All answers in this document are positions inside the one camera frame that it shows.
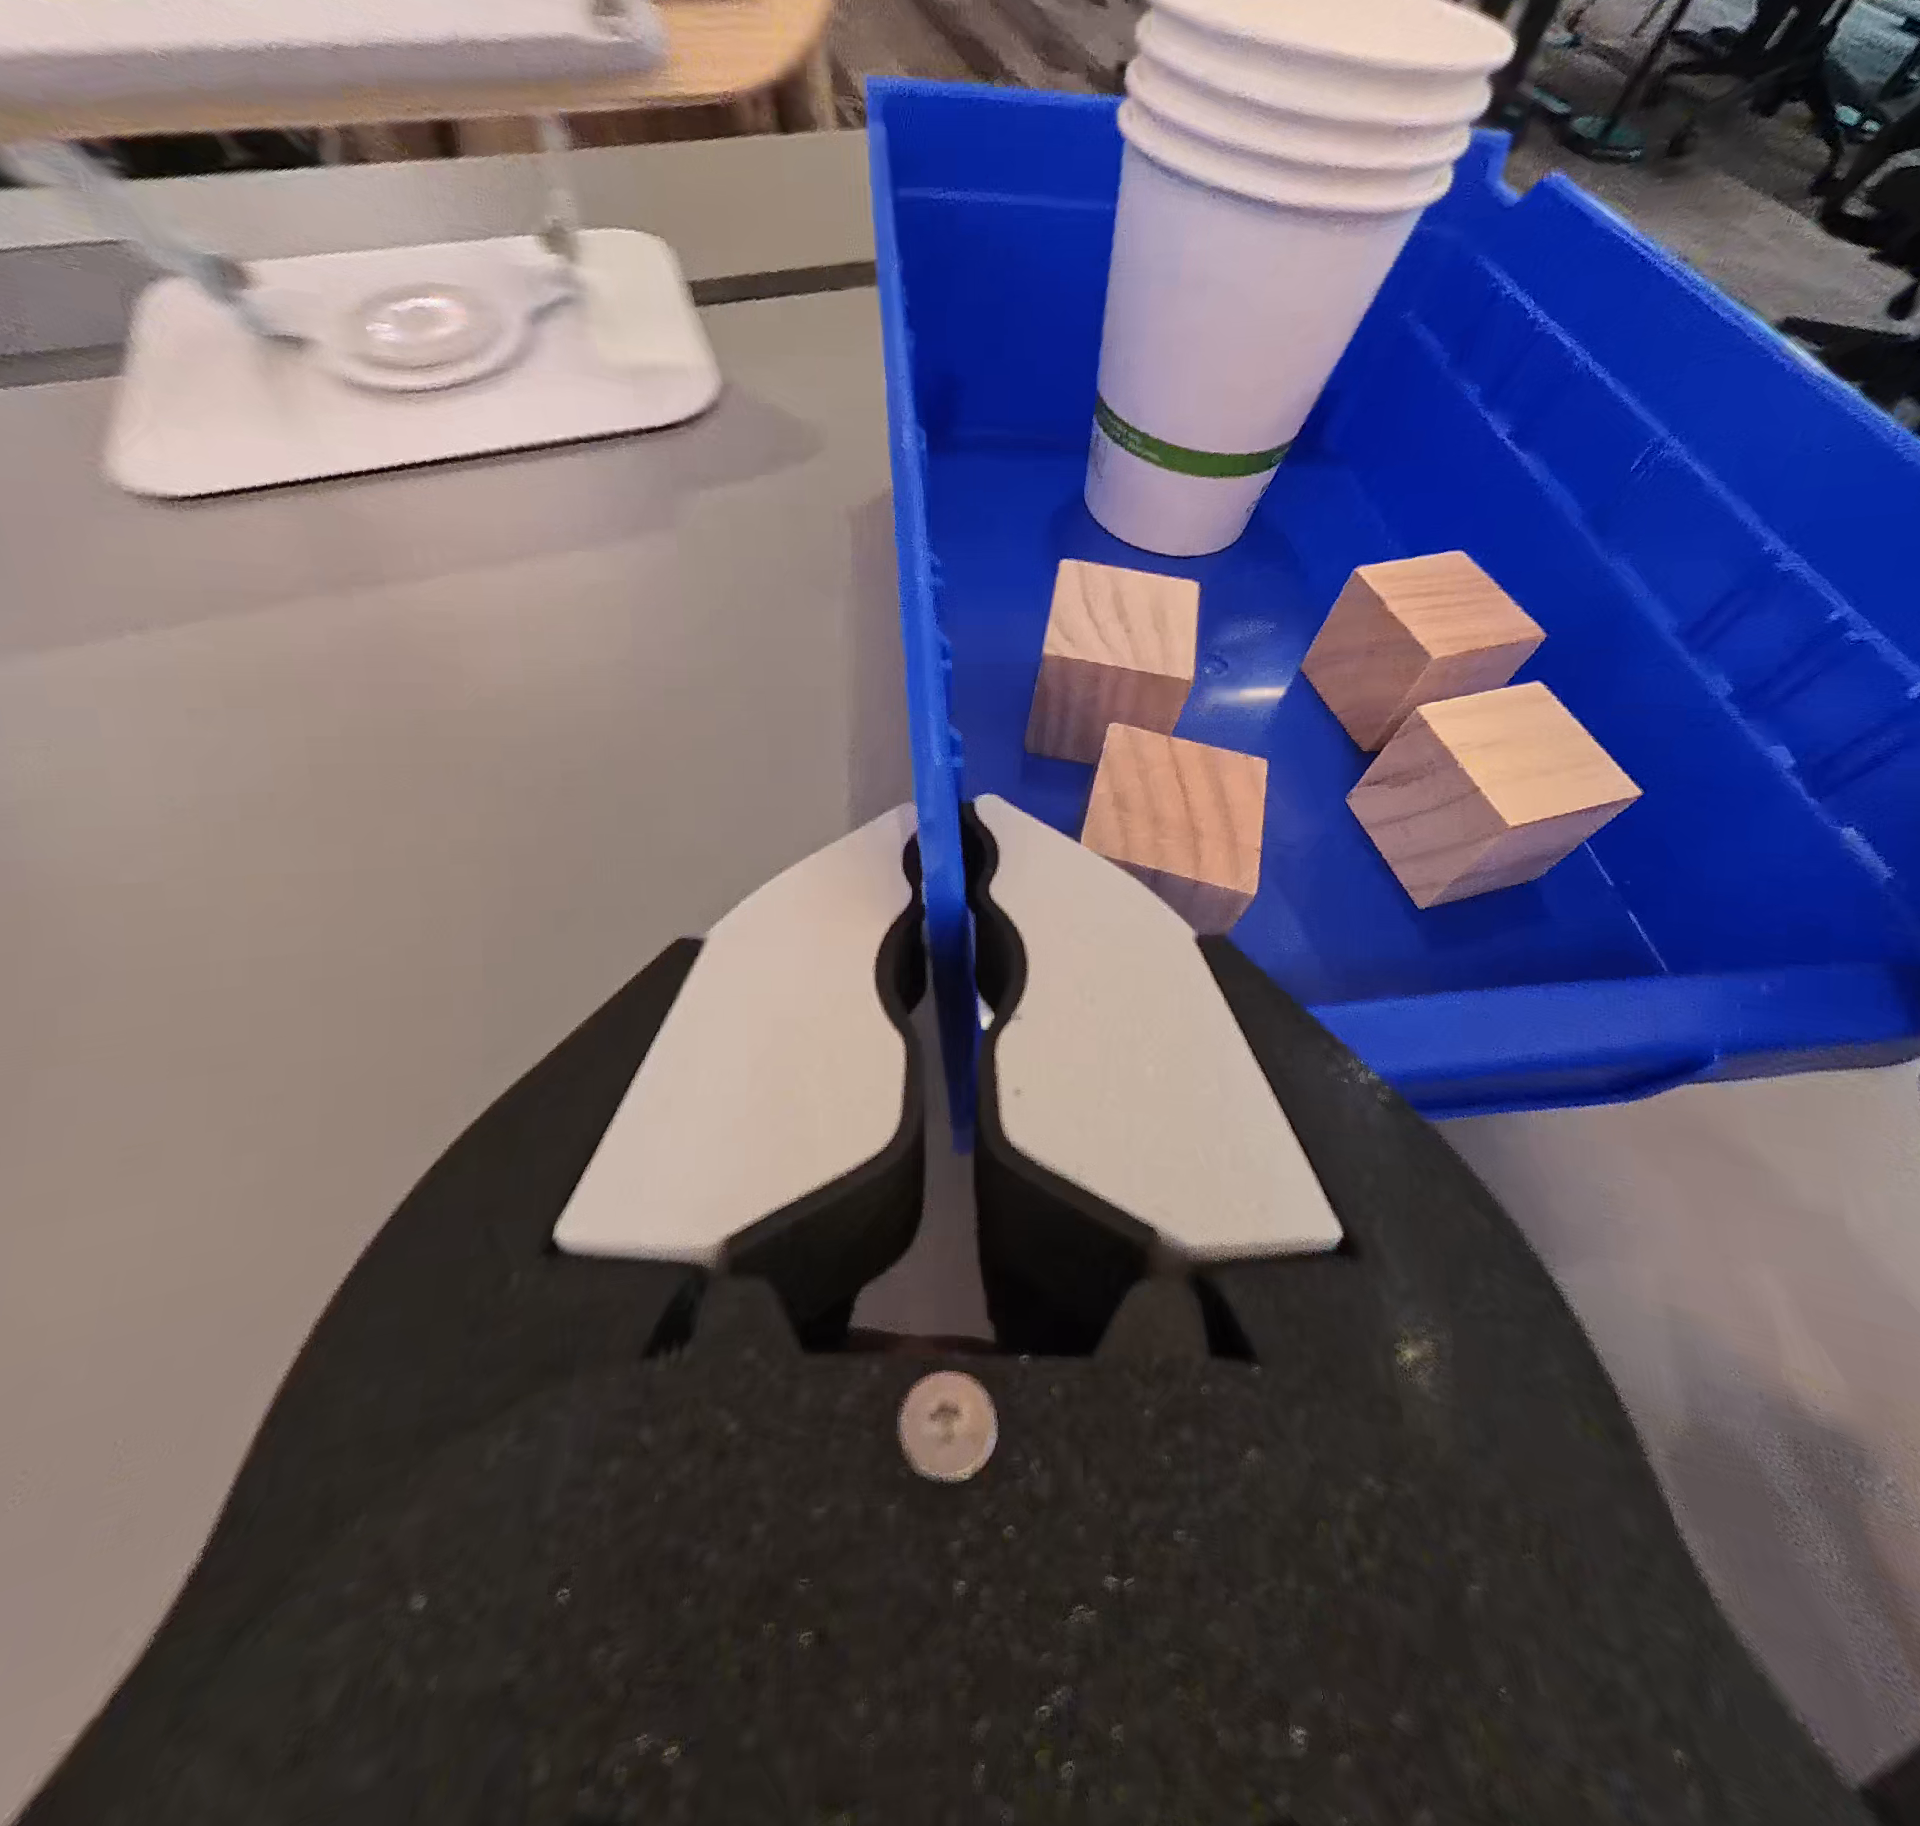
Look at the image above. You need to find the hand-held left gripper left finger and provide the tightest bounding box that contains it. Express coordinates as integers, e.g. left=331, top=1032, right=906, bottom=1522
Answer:
left=553, top=803, right=932, bottom=1350

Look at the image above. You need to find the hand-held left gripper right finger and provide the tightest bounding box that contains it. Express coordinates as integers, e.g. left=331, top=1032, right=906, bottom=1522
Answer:
left=964, top=793, right=1347, bottom=1357

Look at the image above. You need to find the white metal stand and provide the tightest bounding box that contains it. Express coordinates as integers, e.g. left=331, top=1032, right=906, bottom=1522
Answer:
left=0, top=115, right=724, bottom=502

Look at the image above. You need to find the wooden cube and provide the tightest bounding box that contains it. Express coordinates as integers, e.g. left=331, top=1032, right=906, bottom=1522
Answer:
left=1298, top=548, right=1546, bottom=753
left=1346, top=679, right=1646, bottom=910
left=1077, top=721, right=1271, bottom=936
left=1026, top=557, right=1202, bottom=766

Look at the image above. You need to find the blue plastic bin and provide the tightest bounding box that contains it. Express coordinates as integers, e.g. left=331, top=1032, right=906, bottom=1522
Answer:
left=864, top=74, right=1920, bottom=1121

